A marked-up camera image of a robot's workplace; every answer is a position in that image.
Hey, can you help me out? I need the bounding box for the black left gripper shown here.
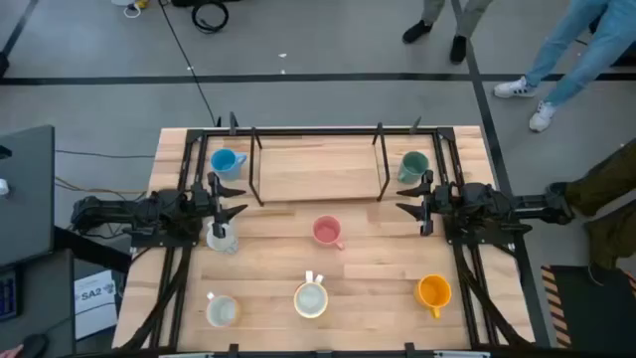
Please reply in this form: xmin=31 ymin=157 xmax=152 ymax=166
xmin=188 ymin=171 xmax=249 ymax=240

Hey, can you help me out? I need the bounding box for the yellow mug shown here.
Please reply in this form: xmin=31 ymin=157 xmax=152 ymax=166
xmin=413 ymin=273 xmax=453 ymax=320

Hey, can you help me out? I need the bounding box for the black computer mouse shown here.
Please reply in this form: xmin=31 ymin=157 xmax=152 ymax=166
xmin=22 ymin=333 xmax=50 ymax=358

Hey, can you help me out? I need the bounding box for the pink mug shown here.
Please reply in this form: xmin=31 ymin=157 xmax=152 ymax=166
xmin=312 ymin=214 xmax=346 ymax=252

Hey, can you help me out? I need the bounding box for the person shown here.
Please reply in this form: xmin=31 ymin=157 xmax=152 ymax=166
xmin=546 ymin=138 xmax=636 ymax=287
xmin=400 ymin=0 xmax=494 ymax=65
xmin=493 ymin=0 xmax=636 ymax=133

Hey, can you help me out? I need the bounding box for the green mug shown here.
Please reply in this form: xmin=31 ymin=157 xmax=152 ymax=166
xmin=397 ymin=150 xmax=430 ymax=185

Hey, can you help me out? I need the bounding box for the tan patterned mug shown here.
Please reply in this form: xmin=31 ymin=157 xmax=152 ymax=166
xmin=205 ymin=291 xmax=240 ymax=329

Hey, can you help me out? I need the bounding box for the coiled black cable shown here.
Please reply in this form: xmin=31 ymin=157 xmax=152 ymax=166
xmin=191 ymin=0 xmax=231 ymax=35

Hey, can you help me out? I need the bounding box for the black mat with hazard stripes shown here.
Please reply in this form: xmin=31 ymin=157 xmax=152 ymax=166
xmin=540 ymin=265 xmax=636 ymax=349

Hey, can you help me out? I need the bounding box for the wooden shelf with black frame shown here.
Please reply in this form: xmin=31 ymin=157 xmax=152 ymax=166
xmin=247 ymin=121 xmax=393 ymax=208

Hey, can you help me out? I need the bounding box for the thin black cable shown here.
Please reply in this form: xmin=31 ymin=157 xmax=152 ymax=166
xmin=54 ymin=148 xmax=156 ymax=160

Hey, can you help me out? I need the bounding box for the blue tile pattern mug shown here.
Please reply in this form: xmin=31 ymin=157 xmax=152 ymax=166
xmin=205 ymin=221 xmax=239 ymax=256

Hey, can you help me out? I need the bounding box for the white printed paper sheet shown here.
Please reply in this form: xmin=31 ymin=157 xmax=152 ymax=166
xmin=74 ymin=268 xmax=119 ymax=341

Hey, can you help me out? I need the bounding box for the grey laptop lid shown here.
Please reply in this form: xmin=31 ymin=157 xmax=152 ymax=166
xmin=0 ymin=123 xmax=56 ymax=268

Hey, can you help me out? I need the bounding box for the black aluminium table frame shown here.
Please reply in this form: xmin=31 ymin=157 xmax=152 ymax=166
xmin=118 ymin=111 xmax=538 ymax=358

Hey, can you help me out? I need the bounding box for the long black floor cable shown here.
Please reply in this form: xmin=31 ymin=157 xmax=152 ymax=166
xmin=157 ymin=0 xmax=221 ymax=126

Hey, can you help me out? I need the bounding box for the dark keyboard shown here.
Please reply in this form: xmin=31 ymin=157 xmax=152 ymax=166
xmin=0 ymin=268 xmax=22 ymax=322

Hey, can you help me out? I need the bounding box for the orange leaf pattern mug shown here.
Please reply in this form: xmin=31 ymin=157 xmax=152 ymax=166
xmin=292 ymin=269 xmax=330 ymax=320

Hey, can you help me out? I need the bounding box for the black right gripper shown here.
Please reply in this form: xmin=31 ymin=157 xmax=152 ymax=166
xmin=396 ymin=169 xmax=464 ymax=238

